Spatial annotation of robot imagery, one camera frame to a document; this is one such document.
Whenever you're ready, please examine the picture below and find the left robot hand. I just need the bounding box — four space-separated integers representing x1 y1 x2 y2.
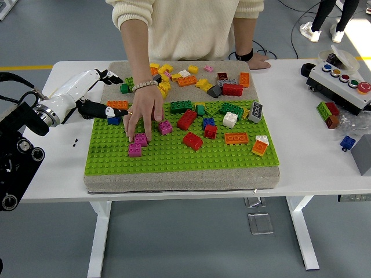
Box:
43 68 129 124

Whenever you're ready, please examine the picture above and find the person's left hand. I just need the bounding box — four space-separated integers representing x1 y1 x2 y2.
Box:
248 53 272 71

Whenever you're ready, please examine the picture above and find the person's right hand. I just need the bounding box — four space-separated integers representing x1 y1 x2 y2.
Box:
123 86 166 142

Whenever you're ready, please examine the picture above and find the magenta 2x2 brick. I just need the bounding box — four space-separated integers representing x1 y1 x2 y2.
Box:
133 133 148 147
158 120 173 136
128 143 143 158

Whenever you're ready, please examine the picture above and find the red 2x4 brick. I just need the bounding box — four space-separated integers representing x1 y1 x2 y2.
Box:
222 83 243 97
176 109 198 131

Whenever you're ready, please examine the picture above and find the grey brick with black holes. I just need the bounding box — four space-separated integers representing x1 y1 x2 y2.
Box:
248 100 264 124

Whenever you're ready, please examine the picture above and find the dark green 2x4 brick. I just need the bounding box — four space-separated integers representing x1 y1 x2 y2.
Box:
219 103 244 118
169 101 194 115

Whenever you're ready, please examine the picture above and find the red sloped brick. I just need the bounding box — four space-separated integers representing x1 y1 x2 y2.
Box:
182 131 203 151

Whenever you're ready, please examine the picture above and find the white 2x2 brick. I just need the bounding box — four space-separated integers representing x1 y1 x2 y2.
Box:
222 111 238 129

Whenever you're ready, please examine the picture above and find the red 2x2 brick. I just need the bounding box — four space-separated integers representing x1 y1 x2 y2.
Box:
204 124 218 139

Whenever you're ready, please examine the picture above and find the dark grey sloped brick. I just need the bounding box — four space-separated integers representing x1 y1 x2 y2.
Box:
206 84 223 98

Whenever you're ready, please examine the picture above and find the green baseplate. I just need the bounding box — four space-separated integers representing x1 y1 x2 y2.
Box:
83 99 279 176

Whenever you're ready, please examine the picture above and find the orange sloped brick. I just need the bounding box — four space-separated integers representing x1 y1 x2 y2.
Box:
250 140 268 157

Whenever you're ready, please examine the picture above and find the black smartwatch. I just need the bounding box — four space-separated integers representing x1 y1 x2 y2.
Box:
235 48 254 62

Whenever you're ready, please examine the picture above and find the black tape roll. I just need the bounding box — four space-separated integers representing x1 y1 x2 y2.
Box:
300 63 317 79

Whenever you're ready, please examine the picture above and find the white shoe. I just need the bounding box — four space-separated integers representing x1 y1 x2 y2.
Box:
330 22 346 43
299 21 322 43

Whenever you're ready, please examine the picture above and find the lime green flat plate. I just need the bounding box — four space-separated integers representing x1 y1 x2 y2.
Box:
204 102 223 116

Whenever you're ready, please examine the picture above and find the small black device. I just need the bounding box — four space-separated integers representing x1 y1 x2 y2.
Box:
326 53 342 66

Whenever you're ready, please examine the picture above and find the person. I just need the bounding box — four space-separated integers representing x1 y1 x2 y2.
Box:
311 0 361 33
106 0 264 61

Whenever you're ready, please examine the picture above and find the white button control box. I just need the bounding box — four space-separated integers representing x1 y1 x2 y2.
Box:
306 61 371 116

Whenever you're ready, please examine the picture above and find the grey-brown mat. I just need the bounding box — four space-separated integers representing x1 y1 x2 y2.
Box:
83 60 282 194

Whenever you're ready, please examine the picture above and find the clear round container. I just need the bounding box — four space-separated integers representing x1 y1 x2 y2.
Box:
318 44 361 72

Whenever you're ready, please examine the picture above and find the clear plastic bag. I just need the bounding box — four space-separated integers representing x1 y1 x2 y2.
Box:
336 111 371 138

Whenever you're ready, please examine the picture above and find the small clear plastic box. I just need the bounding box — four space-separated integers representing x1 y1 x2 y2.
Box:
244 196 263 209

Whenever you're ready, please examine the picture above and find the grey box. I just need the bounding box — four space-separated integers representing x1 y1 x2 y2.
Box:
350 134 371 177

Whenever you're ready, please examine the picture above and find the white table leg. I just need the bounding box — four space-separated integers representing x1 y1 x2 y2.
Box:
285 196 321 272
86 200 113 278

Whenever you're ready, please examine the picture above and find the large clear plastic box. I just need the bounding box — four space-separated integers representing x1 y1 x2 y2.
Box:
248 213 275 235

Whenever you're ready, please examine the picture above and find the table control panel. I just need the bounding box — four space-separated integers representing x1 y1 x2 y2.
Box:
337 194 371 203

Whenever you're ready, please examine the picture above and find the black floor cable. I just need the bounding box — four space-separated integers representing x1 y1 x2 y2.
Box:
290 0 330 59
228 40 279 61

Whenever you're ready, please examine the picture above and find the beaded bracelet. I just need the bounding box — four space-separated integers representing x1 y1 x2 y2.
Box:
132 79 159 93

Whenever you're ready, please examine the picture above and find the white furniture frame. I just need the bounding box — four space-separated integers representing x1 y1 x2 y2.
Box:
0 0 14 21

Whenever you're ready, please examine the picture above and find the blue brick keychain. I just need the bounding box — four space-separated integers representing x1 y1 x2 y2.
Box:
339 135 357 152

